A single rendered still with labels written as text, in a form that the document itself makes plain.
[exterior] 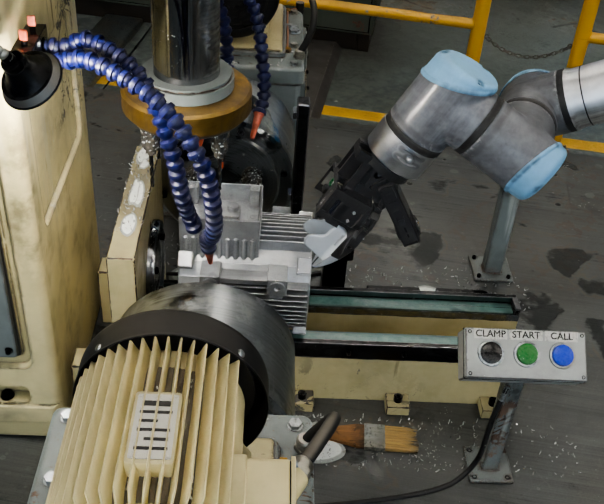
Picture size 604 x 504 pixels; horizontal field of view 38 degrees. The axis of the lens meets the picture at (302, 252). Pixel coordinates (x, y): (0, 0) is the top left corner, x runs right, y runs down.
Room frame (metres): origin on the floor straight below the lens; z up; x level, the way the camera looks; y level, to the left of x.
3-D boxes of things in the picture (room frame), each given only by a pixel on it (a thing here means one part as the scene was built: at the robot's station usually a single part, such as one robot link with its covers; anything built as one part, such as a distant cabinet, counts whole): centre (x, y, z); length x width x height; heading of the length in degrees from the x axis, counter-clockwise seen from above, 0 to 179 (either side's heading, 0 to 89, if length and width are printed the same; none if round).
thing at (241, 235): (1.09, 0.13, 1.11); 0.12 x 0.11 x 0.07; 92
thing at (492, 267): (1.42, -0.39, 1.01); 0.08 x 0.08 x 0.42; 3
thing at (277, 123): (1.42, 0.15, 1.04); 0.41 x 0.25 x 0.25; 3
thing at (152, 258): (1.09, 0.23, 1.01); 0.15 x 0.02 x 0.15; 3
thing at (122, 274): (1.08, 0.29, 0.97); 0.30 x 0.11 x 0.34; 3
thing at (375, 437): (0.95, -0.11, 0.80); 0.21 x 0.05 x 0.01; 90
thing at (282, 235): (1.09, 0.09, 1.01); 0.20 x 0.19 x 0.19; 92
